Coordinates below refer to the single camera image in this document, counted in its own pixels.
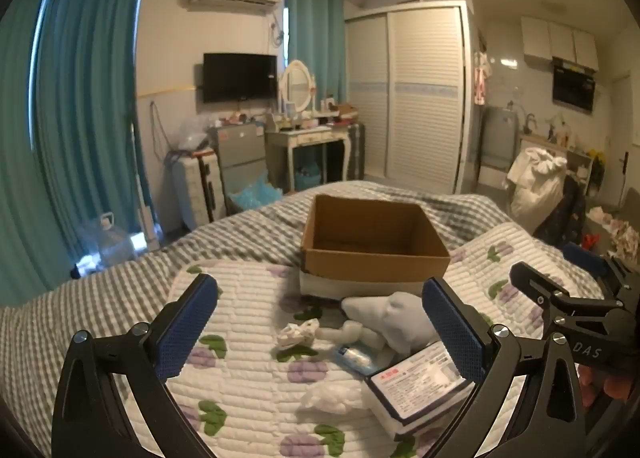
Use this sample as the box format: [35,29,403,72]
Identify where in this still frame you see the blue plastic bag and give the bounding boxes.
[227,175,284,215]

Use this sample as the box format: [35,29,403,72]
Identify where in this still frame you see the white sliding-door wardrobe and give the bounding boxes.
[344,1,474,195]

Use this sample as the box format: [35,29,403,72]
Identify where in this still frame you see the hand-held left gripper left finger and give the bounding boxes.
[51,273,221,458]

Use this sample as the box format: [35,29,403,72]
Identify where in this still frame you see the white wall cabinets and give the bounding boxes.
[520,16,599,72]

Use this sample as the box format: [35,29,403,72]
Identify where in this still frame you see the white suitcase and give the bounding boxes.
[171,151,229,232]

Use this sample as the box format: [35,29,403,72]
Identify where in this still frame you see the dark striped suitcase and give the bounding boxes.
[347,122,367,182]

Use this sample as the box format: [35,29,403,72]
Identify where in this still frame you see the white pack with dark label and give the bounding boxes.
[365,341,476,441]

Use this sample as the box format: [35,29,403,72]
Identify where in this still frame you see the crumpled white tissue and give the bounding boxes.
[276,318,321,351]

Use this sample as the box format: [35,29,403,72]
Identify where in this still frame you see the black wall television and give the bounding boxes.
[202,52,279,104]

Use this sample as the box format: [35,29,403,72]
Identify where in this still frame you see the small blue packet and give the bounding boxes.
[334,345,377,375]

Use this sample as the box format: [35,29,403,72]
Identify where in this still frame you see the narrow teal curtain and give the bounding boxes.
[283,0,349,114]

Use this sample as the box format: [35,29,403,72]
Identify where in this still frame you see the white stick vacuum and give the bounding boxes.
[131,122,162,252]

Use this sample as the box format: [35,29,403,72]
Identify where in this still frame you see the grey washing machine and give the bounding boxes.
[478,105,522,190]

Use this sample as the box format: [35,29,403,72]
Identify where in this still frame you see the floral cloth pile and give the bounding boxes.
[586,205,640,261]

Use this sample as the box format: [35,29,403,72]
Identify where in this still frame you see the white laundry bundle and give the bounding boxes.
[505,145,569,235]

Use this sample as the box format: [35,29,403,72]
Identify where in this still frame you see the white floral quilt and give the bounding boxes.
[120,223,618,458]

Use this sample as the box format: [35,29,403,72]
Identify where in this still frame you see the chair with dark clothing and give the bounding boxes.
[532,175,587,247]

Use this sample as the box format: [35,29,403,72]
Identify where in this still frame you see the wide teal curtain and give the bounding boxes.
[0,0,147,301]

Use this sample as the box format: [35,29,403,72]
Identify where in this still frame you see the clear plastic bag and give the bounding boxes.
[172,117,211,154]

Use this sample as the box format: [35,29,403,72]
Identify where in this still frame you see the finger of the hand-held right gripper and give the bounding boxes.
[509,261,626,334]
[562,242,640,300]

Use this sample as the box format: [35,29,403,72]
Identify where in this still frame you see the clear water jug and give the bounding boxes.
[94,211,137,267]

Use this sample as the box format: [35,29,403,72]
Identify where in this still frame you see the white dressing table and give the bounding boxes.
[263,124,352,192]

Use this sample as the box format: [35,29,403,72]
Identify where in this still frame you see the small grey fridge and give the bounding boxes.
[210,121,269,212]

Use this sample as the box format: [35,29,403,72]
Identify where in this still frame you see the crumpled white paper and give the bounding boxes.
[296,380,375,415]

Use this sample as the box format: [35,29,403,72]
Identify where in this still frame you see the white plush toy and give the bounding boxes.
[315,291,443,355]

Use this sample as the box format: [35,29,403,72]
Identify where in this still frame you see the brown cardboard box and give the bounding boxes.
[299,194,452,284]

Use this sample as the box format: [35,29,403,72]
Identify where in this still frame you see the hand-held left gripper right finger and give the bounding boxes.
[421,277,586,458]

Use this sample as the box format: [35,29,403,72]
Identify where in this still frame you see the pink hanging clothes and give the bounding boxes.
[472,52,494,106]

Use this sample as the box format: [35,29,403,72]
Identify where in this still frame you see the white oval mirror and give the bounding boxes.
[278,60,317,115]

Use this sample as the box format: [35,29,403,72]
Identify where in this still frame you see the person's right hand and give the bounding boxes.
[577,365,632,408]

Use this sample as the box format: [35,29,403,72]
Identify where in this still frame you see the blue bin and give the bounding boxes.
[294,162,321,191]

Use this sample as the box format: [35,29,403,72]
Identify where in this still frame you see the black range hood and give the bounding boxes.
[552,57,600,114]

